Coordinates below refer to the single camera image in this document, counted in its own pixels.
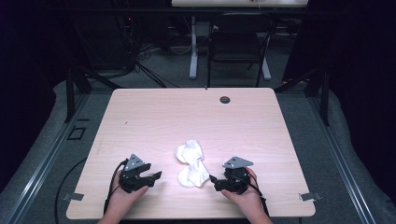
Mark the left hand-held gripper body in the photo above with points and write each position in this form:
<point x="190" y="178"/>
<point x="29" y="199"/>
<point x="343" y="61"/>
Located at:
<point x="130" y="177"/>

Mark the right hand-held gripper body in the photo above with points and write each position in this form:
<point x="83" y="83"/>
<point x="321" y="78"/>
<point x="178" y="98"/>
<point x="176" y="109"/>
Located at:
<point x="236" y="177"/>

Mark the white sock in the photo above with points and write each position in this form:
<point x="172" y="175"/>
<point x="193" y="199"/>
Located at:
<point x="194" y="177"/>
<point x="190" y="152"/>

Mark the person's left hand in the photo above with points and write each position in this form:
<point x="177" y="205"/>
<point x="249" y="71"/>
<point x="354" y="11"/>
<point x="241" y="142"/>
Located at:
<point x="124" y="199"/>

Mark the person's right hand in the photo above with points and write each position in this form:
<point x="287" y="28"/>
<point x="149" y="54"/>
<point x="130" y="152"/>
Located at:
<point x="247" y="199"/>

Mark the black metal stand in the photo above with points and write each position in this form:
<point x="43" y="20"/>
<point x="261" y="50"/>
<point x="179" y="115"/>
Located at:
<point x="71" y="93"/>
<point x="323" y="93"/>

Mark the white desk with white legs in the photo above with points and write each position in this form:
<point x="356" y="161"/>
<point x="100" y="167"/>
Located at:
<point x="193" y="46"/>

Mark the black folding chair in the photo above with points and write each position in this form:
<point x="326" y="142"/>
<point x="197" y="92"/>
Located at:
<point x="236" y="40"/>

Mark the dark curtain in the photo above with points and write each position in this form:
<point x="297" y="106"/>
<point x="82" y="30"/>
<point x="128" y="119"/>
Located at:
<point x="25" y="77"/>
<point x="361" y="77"/>

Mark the grey metal bracket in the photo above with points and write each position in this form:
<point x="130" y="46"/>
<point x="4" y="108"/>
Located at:
<point x="310" y="196"/>
<point x="73" y="196"/>

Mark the aluminium rail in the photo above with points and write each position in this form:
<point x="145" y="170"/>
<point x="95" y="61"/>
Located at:
<point x="46" y="161"/>
<point x="342" y="161"/>

